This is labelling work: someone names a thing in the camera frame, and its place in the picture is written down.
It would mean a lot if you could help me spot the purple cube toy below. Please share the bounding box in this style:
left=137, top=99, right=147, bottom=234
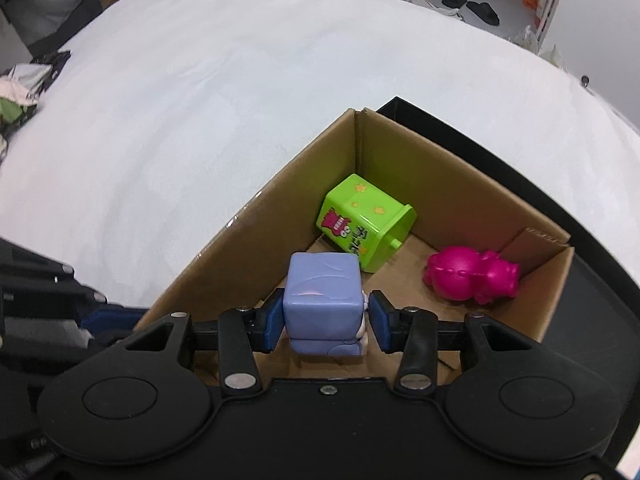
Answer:
left=282, top=252, right=371, bottom=358

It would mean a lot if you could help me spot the pink toy figure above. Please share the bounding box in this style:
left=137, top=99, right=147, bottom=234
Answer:
left=424, top=246, right=521, bottom=306

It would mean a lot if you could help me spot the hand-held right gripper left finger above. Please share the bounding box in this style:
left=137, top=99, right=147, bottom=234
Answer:
left=117, top=291, right=287, bottom=395

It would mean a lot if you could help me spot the white bed sheet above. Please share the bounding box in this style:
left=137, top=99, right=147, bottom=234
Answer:
left=0, top=0, right=640, bottom=311

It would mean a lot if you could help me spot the white rack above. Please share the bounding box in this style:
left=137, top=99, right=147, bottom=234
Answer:
left=532, top=0, right=571, bottom=58

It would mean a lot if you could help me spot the pile of clothes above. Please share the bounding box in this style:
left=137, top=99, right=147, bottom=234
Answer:
left=0, top=50, right=72, bottom=166

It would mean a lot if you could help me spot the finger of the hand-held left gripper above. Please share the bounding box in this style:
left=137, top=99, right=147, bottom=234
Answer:
left=87, top=306, right=148, bottom=336

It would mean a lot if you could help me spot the black tray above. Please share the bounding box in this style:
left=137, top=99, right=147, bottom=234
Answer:
left=375, top=96, right=640, bottom=478

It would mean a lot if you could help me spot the green toy block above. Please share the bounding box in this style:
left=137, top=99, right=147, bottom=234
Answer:
left=315, top=173, right=417, bottom=273

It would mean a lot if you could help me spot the pile of plastic bags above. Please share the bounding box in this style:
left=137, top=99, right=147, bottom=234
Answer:
left=515, top=25, right=568, bottom=71

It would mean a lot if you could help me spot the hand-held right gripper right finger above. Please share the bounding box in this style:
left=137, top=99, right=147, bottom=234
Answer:
left=367, top=290, right=538, bottom=394

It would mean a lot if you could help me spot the cardboard box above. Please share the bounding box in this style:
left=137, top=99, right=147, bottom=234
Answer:
left=132, top=106, right=575, bottom=386

